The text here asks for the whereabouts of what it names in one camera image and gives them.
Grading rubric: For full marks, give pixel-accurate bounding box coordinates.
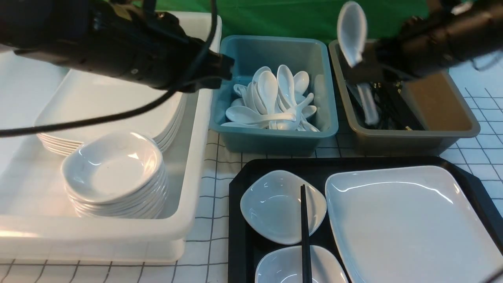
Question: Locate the pile of white spoons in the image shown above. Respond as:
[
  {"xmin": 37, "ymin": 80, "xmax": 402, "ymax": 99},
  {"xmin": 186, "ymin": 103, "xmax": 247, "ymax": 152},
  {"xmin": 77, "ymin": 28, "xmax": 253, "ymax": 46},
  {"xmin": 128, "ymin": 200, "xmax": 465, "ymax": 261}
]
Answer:
[{"xmin": 222, "ymin": 64, "xmax": 320, "ymax": 132}]

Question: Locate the white checked tablecloth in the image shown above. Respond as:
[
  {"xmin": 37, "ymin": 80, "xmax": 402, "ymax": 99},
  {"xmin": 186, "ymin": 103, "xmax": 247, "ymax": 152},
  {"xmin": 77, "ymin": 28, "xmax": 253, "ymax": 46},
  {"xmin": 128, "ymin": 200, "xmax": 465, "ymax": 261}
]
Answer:
[{"xmin": 0, "ymin": 87, "xmax": 503, "ymax": 283}]

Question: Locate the white small dish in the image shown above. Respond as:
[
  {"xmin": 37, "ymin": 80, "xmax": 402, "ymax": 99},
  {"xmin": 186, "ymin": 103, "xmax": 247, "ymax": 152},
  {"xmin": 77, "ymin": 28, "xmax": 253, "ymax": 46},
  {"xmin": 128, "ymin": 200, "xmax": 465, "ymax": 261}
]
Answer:
[
  {"xmin": 255, "ymin": 245, "xmax": 348, "ymax": 283},
  {"xmin": 240, "ymin": 170, "xmax": 327, "ymax": 245}
]

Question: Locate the black serving tray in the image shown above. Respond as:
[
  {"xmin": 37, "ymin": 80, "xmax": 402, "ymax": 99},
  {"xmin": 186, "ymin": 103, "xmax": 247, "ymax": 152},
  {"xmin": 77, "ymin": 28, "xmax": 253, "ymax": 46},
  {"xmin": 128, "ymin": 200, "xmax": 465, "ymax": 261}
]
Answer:
[{"xmin": 228, "ymin": 156, "xmax": 502, "ymax": 283}]

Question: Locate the black cable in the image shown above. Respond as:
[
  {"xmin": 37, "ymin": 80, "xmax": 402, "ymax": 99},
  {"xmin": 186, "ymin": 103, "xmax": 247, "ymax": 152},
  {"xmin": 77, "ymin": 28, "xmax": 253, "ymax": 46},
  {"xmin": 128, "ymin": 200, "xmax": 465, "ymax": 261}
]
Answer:
[{"xmin": 0, "ymin": 0, "xmax": 219, "ymax": 138}]

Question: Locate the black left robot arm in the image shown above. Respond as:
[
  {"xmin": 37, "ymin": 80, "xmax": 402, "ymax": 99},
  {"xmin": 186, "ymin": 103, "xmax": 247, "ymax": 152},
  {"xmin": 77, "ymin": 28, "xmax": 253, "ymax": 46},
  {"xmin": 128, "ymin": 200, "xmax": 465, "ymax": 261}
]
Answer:
[{"xmin": 0, "ymin": 0, "xmax": 206, "ymax": 90}]

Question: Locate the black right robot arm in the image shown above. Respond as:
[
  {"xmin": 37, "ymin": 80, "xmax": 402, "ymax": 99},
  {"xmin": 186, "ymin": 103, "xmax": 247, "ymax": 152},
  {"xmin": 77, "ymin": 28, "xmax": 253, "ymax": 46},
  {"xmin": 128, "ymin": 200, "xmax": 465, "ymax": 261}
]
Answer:
[{"xmin": 345, "ymin": 0, "xmax": 503, "ymax": 85}]

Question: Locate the brown plastic bin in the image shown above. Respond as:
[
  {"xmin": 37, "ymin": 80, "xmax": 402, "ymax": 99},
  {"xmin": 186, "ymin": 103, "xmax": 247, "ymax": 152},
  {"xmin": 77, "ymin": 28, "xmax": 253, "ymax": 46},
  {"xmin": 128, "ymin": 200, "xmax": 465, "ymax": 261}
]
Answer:
[{"xmin": 328, "ymin": 40, "xmax": 480, "ymax": 156}]

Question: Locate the pile of black chopsticks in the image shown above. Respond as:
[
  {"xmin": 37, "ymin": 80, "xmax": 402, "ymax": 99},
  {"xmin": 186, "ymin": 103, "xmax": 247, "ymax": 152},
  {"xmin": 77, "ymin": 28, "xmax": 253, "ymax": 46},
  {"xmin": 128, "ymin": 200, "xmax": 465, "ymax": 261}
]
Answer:
[{"xmin": 346, "ymin": 82, "xmax": 425, "ymax": 131}]

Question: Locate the blue plastic bin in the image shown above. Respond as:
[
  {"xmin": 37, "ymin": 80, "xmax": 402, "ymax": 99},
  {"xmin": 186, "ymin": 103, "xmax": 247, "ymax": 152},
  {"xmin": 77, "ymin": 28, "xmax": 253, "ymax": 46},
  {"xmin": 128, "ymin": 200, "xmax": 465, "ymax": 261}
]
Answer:
[{"xmin": 209, "ymin": 35, "xmax": 338, "ymax": 156}]

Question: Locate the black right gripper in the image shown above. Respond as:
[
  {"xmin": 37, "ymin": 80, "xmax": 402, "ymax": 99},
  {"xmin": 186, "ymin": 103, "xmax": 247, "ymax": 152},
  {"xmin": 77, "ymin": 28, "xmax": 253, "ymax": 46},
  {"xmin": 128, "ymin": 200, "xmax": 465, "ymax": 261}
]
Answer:
[{"xmin": 350, "ymin": 16, "xmax": 456, "ymax": 84}]

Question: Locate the white ceramic spoon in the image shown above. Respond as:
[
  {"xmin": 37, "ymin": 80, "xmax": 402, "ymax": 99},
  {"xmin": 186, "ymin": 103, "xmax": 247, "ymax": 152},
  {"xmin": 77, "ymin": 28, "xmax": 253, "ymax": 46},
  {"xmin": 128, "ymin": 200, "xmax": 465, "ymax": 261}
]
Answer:
[{"xmin": 337, "ymin": 1, "xmax": 380, "ymax": 126}]

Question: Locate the large white plastic tub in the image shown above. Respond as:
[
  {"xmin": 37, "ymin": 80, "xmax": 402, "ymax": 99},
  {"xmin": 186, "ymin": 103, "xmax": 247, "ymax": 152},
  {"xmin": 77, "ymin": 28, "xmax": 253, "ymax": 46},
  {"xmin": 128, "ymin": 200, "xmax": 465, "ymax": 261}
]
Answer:
[{"xmin": 0, "ymin": 11, "xmax": 222, "ymax": 265}]

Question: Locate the stack of white small bowls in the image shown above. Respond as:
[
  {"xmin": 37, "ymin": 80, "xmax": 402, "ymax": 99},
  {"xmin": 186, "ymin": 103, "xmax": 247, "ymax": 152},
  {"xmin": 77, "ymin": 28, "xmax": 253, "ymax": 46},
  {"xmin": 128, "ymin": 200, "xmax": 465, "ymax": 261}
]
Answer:
[{"xmin": 61, "ymin": 131, "xmax": 169, "ymax": 219}]

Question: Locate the green backdrop cloth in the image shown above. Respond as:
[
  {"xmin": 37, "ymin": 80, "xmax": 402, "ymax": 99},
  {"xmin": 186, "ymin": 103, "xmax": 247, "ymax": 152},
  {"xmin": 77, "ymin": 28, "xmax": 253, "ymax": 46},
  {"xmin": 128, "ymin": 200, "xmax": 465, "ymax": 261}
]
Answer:
[{"xmin": 134, "ymin": 0, "xmax": 433, "ymax": 44}]

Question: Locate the large white rice plate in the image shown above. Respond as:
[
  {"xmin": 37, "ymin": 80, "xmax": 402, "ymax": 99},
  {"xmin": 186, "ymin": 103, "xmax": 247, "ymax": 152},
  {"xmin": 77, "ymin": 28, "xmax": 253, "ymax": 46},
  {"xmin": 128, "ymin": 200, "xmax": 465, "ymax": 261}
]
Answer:
[{"xmin": 325, "ymin": 165, "xmax": 502, "ymax": 283}]

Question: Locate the black chopsticks pair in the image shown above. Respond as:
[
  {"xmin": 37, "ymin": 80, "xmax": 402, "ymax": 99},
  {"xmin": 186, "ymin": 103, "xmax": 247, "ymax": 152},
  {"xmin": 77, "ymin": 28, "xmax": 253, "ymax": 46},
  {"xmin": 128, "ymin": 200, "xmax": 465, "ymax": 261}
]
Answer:
[{"xmin": 301, "ymin": 184, "xmax": 312, "ymax": 283}]

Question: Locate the stack of white square plates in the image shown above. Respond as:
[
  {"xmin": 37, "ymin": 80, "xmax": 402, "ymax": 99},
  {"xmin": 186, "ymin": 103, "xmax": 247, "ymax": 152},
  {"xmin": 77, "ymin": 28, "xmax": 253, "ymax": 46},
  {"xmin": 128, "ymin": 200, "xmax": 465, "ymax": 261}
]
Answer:
[{"xmin": 35, "ymin": 70, "xmax": 187, "ymax": 156}]

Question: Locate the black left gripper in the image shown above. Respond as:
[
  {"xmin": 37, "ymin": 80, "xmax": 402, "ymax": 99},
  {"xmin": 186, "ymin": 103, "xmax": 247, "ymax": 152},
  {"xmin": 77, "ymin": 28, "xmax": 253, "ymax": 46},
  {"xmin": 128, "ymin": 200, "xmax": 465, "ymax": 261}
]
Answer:
[{"xmin": 130, "ymin": 11, "xmax": 234, "ymax": 92}]

